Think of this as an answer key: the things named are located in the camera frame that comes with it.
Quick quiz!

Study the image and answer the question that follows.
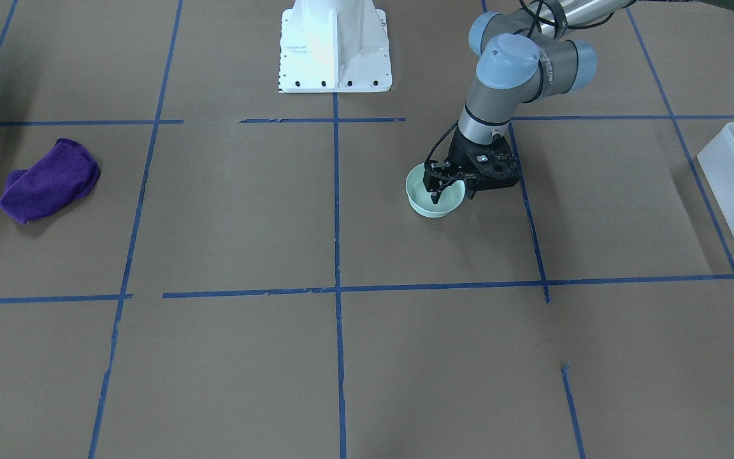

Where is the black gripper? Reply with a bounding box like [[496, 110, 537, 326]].
[[424, 135, 521, 205]]

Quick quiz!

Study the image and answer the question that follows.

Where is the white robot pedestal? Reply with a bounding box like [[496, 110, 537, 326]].
[[278, 1, 393, 94]]

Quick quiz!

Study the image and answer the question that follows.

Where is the purple cloth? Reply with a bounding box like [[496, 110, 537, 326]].
[[0, 138, 101, 224]]

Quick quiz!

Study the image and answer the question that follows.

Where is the mint green bowl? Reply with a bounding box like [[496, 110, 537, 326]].
[[405, 163, 467, 219]]

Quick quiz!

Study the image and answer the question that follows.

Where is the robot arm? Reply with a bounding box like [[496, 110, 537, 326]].
[[421, 1, 630, 205]]

